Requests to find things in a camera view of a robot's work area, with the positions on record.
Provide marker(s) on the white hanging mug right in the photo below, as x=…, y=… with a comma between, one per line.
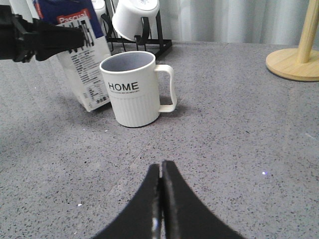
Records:
x=133, y=19

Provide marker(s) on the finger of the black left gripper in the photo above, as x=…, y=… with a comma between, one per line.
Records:
x=48, y=39

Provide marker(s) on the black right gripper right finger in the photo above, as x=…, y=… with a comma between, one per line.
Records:
x=185, y=216

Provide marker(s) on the white HOME mug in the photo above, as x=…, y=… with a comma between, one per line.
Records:
x=132, y=84

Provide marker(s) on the wooden mug tree stand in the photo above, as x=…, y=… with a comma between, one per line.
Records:
x=302, y=63

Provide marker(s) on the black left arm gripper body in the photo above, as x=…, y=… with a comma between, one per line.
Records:
x=17, y=42

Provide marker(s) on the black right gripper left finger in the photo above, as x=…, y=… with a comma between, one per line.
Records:
x=140, y=219

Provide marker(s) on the white blue milk carton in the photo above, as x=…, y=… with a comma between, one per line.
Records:
x=80, y=65

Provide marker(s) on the black wire mug rack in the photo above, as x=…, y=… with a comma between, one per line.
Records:
x=156, y=44

